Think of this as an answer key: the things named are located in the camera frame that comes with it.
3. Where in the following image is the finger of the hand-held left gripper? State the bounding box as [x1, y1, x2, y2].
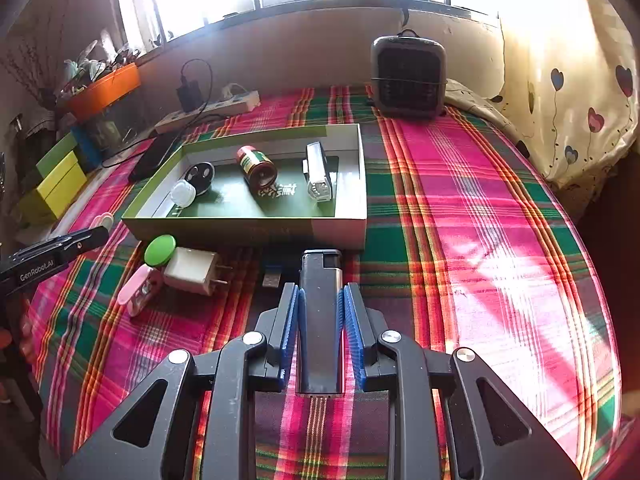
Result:
[50, 226, 110, 257]

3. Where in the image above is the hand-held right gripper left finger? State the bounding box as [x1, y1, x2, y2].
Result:
[59, 282, 307, 480]

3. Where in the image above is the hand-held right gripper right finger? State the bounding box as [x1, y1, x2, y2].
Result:
[336, 282, 583, 480]

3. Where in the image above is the black lighter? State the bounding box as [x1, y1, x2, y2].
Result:
[295, 249, 345, 397]

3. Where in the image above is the green round lid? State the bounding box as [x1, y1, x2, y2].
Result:
[144, 234, 177, 267]

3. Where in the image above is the pink hinged case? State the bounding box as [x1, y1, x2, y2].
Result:
[122, 266, 164, 317]

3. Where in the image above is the white round cap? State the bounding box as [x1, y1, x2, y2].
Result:
[171, 181, 197, 207]

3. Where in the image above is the white charger plug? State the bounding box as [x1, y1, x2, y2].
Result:
[163, 247, 234, 295]

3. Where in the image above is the green white cardboard box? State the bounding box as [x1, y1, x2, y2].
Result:
[121, 123, 368, 251]

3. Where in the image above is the black oval key fob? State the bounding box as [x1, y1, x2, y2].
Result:
[186, 161, 216, 196]

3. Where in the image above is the silver black rectangular device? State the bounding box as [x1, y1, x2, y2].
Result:
[304, 142, 333, 204]

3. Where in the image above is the red jar green label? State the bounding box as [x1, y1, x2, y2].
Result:
[236, 145, 277, 192]

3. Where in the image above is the lime yellow box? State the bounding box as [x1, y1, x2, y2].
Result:
[36, 152, 87, 221]

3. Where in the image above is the blue box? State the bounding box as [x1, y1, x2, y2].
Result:
[70, 125, 103, 173]

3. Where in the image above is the black phone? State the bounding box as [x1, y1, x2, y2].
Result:
[128, 135, 182, 182]

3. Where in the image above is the glass tank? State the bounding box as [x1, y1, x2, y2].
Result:
[80, 100, 151, 161]

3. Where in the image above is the beige power strip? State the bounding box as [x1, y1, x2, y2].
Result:
[155, 110, 201, 134]

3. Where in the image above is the orange planter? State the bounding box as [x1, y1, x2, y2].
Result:
[62, 64, 142, 121]

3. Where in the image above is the white power strip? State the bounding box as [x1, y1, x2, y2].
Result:
[209, 91, 261, 115]

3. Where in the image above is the dark portable heater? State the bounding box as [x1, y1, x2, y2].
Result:
[371, 30, 447, 120]

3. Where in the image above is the heart print curtain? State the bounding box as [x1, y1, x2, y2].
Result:
[445, 0, 640, 221]

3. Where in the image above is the black adapter with cable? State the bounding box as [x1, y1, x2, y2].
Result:
[176, 59, 213, 113]

